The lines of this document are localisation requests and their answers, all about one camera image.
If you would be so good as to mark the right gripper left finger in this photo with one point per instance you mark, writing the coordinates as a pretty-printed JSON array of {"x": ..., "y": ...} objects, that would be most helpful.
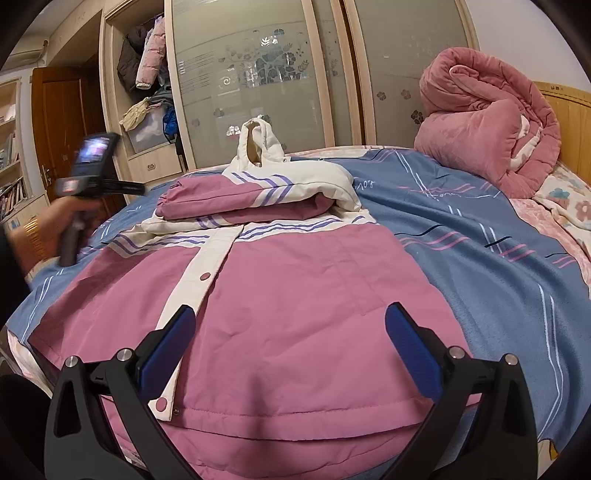
[{"x": 99, "y": 424}]

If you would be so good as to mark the clear plastic storage box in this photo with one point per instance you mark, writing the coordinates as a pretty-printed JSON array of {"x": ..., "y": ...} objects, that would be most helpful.
[{"x": 149, "y": 133}]

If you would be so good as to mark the brown wooden room door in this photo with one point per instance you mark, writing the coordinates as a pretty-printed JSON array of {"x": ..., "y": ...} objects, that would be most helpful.
[{"x": 66, "y": 107}]

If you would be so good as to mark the wooden headboard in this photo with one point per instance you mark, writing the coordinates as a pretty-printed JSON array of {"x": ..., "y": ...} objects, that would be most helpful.
[{"x": 573, "y": 110}]

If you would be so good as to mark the pink and white hooded jacket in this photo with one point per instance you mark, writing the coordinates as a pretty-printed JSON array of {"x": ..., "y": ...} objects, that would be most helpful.
[{"x": 291, "y": 374}]

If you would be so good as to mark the bookshelf with books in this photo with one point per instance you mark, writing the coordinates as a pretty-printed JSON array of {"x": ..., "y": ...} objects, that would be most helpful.
[{"x": 15, "y": 188}]

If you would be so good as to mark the floral pillow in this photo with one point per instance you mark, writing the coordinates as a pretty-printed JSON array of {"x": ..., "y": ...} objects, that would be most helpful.
[{"x": 568, "y": 199}]

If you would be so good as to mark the frosted sliding wardrobe door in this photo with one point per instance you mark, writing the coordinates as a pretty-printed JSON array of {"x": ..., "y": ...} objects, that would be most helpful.
[{"x": 234, "y": 60}]

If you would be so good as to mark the person's left hand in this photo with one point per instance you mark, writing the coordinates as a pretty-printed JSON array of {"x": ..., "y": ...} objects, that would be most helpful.
[{"x": 39, "y": 239}]

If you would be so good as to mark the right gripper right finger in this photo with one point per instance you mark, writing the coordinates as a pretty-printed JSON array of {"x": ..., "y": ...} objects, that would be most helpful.
[{"x": 481, "y": 424}]

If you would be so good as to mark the pink hanging puffer jacket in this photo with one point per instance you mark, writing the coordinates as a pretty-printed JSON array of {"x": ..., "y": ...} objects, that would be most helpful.
[{"x": 152, "y": 57}]

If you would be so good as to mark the blue garment in wardrobe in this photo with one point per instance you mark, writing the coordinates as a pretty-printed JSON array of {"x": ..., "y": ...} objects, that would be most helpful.
[{"x": 170, "y": 125}]

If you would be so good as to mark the rolled pink quilt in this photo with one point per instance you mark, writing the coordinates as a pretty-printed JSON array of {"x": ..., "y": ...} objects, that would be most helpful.
[{"x": 487, "y": 118}]

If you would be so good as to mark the black sleeved left forearm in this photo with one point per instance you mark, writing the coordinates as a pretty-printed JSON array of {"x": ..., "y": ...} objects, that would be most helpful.
[{"x": 13, "y": 286}]

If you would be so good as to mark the blue striped bed sheet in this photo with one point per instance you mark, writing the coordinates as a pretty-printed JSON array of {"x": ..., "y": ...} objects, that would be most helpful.
[{"x": 511, "y": 289}]

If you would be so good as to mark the wardrobe drawer with handle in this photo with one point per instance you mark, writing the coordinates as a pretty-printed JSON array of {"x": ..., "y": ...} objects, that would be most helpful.
[{"x": 154, "y": 164}]

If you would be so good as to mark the beige crumpled cloth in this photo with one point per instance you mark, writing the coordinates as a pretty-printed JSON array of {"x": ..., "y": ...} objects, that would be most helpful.
[{"x": 134, "y": 115}]

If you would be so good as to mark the dark hanging jacket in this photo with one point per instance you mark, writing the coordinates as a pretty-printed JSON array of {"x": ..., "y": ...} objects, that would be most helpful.
[{"x": 130, "y": 56}]

